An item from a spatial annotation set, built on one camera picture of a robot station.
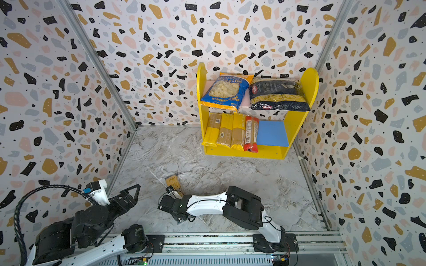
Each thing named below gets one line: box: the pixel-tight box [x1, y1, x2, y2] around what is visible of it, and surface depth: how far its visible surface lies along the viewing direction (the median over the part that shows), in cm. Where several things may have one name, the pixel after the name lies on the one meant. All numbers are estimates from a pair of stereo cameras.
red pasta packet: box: [244, 115, 260, 153], surface depth 94 cm
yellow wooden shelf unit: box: [237, 90, 251, 111], surface depth 78 cm
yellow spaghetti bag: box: [201, 112, 222, 146], surface depth 99 cm
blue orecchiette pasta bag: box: [200, 72, 255, 112], surface depth 78 cm
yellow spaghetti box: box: [230, 112, 246, 151], surface depth 99 cm
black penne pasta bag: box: [249, 77, 311, 112], surface depth 75 cm
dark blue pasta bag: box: [164, 172, 185, 197], surface depth 94 cm
